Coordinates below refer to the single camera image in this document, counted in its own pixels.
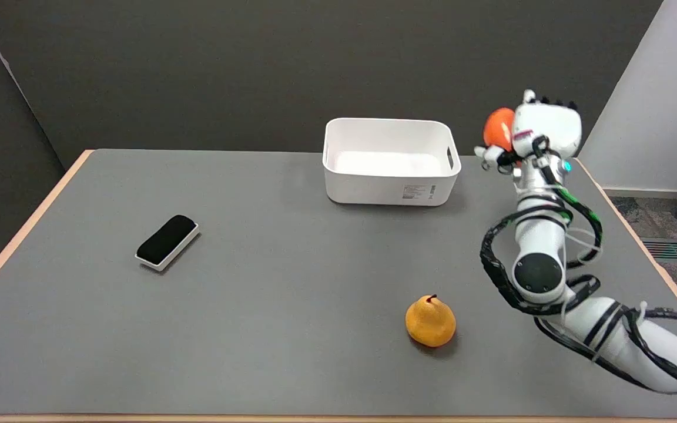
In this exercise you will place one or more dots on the white plastic storage box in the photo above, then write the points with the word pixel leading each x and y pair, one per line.
pixel 390 161

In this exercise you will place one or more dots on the black white board eraser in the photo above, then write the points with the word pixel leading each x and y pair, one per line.
pixel 167 241

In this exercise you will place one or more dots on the metal floor vent grille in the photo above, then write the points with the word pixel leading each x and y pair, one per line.
pixel 672 249

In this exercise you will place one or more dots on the orange red mango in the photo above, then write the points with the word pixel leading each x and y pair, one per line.
pixel 498 128

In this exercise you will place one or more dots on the yellow orange pear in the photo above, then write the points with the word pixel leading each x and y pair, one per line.
pixel 430 321

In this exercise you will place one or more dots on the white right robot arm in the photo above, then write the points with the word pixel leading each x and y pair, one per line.
pixel 556 252

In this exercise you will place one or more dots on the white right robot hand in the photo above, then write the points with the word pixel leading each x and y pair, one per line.
pixel 547 124

